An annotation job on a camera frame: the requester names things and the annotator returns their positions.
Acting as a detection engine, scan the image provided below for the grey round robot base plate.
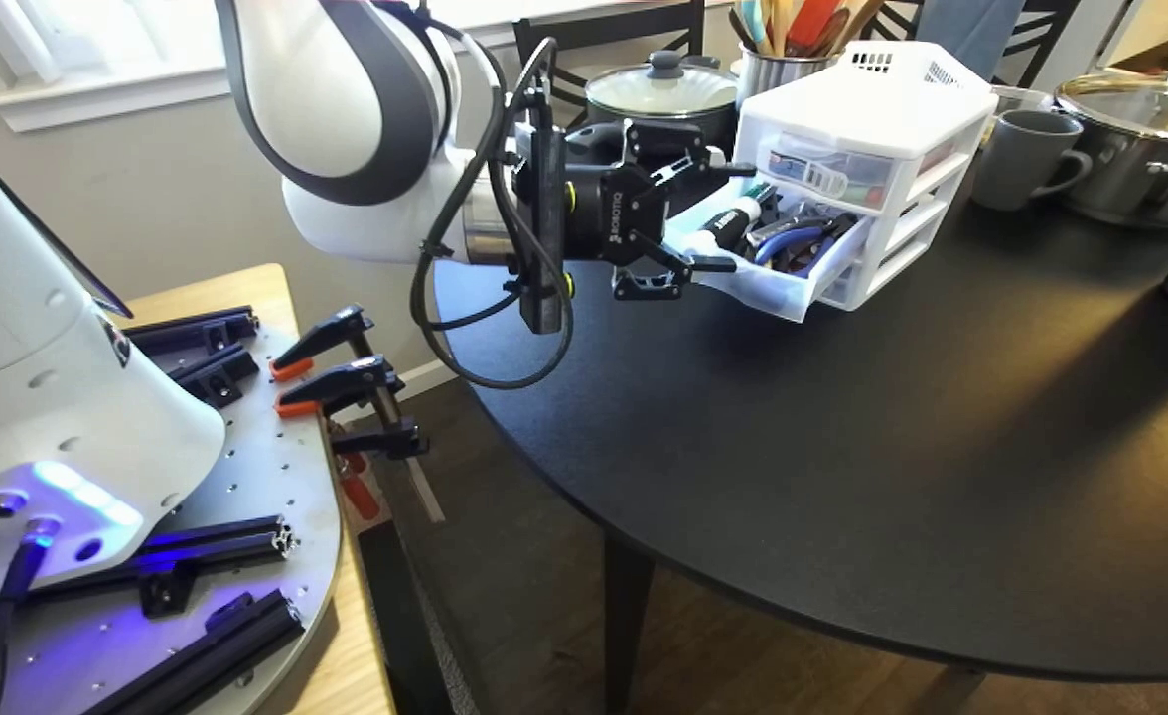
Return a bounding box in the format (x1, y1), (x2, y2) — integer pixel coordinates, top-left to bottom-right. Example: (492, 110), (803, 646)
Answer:
(0, 307), (300, 715)

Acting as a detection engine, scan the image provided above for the clear top drawer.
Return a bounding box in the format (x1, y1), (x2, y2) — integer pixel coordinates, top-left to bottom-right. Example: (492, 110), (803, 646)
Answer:
(738, 130), (893, 210)

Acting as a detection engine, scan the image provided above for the white plastic drawer unit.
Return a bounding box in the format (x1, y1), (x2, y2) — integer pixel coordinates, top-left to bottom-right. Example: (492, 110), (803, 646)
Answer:
(735, 34), (1001, 319)

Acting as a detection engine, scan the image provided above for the grey frying pan with lid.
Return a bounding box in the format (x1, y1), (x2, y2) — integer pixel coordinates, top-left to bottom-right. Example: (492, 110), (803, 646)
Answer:
(584, 53), (738, 148)

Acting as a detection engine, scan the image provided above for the round black table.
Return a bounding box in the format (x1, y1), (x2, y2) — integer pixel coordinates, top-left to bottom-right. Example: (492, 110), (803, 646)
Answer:
(451, 205), (1168, 682)

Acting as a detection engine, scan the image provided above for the metal utensil holder cup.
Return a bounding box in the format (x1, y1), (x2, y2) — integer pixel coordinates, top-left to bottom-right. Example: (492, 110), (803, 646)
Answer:
(738, 53), (831, 87)

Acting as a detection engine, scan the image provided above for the clear drawer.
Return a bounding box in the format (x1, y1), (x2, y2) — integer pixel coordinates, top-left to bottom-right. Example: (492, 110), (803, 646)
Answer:
(738, 130), (893, 210)
(664, 179), (876, 322)

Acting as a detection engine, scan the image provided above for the black orange bar clamp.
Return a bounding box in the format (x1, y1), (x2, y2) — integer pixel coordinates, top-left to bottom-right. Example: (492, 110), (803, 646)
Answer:
(271, 307), (374, 386)

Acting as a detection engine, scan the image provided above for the black wooden chair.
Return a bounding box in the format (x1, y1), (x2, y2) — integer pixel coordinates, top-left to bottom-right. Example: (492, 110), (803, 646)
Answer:
(512, 0), (704, 110)

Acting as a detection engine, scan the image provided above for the black cable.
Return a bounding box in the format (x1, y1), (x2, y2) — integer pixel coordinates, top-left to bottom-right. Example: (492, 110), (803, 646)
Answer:
(405, 34), (578, 392)

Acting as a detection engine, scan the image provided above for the grey mug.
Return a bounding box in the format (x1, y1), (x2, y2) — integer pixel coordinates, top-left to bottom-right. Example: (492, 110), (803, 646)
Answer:
(969, 108), (1093, 210)

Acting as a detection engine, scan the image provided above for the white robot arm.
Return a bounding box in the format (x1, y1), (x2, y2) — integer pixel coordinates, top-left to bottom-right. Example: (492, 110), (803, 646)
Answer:
(0, 0), (578, 597)

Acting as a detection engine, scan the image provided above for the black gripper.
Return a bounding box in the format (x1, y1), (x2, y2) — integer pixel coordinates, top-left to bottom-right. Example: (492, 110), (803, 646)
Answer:
(565, 120), (753, 299)

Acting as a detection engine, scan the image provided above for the light wooden side table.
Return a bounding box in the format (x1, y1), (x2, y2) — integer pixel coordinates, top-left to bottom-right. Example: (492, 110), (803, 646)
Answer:
(132, 261), (393, 715)

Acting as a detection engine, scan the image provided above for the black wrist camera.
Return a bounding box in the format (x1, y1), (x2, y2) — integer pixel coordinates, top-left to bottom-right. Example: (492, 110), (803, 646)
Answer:
(515, 97), (565, 332)

